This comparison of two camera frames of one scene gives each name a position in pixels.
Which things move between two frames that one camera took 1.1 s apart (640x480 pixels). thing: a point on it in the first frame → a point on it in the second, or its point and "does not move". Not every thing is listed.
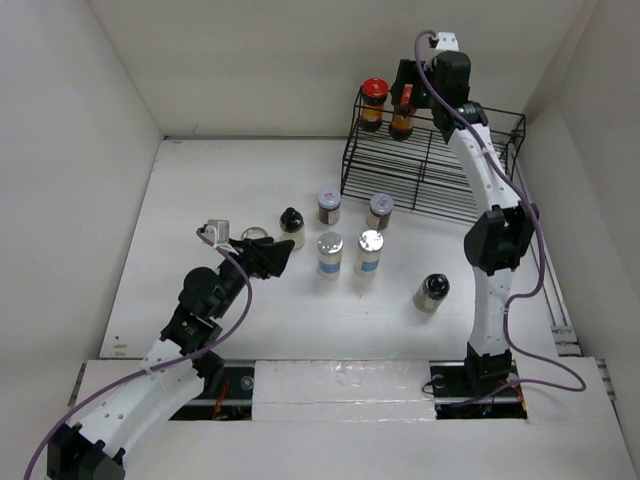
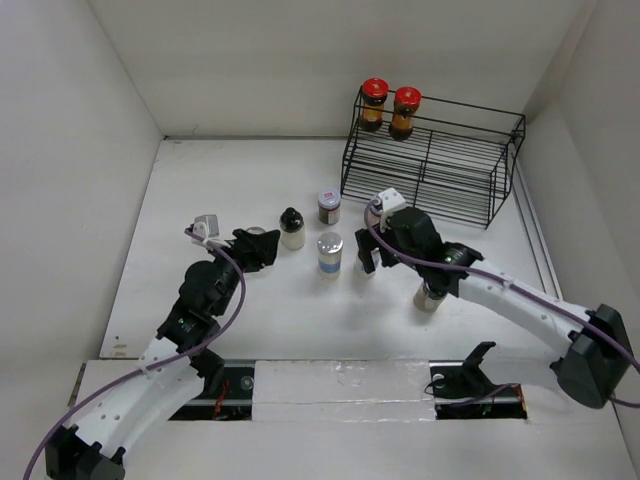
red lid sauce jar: x=403 y=117 does not move
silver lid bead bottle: x=367 y=259 does not move
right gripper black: x=408 y=72 → x=364 y=250
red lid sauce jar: x=374 y=95 does not move
